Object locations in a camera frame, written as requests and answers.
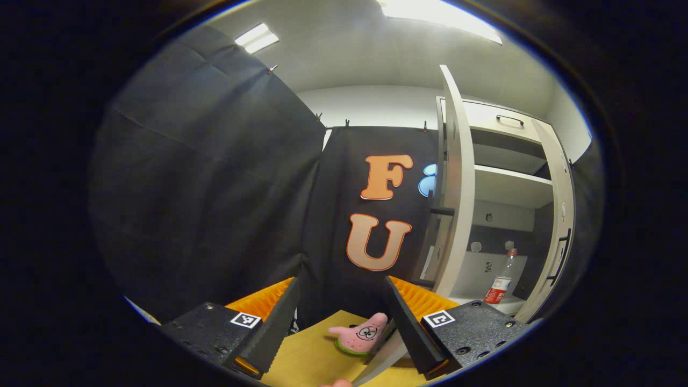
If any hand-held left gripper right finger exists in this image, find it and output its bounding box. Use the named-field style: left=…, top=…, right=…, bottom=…
left=383, top=276, right=533, bottom=381

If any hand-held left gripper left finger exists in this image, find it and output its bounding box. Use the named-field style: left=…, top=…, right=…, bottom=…
left=152, top=277, right=302, bottom=381

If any clear plastic water bottle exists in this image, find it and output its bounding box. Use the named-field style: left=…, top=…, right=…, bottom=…
left=484, top=241, right=519, bottom=305

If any pink starfish plush toy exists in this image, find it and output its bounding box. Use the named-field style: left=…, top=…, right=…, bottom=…
left=328, top=313, right=390, bottom=356

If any white cabinet door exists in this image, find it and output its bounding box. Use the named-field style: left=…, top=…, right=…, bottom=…
left=513, top=119, right=576, bottom=324
left=417, top=64, right=476, bottom=299

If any black backdrop cloth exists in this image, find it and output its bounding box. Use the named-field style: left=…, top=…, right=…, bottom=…
left=89, top=24, right=444, bottom=328
left=570, top=134, right=605, bottom=302

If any white cabinet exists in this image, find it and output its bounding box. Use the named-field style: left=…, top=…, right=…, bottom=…
left=435, top=97, right=570, bottom=318

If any long ceiling light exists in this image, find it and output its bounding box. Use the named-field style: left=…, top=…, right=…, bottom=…
left=376, top=0, right=503, bottom=45
left=235, top=23, right=280, bottom=54

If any black door handle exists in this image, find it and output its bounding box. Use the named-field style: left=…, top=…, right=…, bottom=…
left=547, top=228, right=572, bottom=285
left=417, top=206, right=456, bottom=288

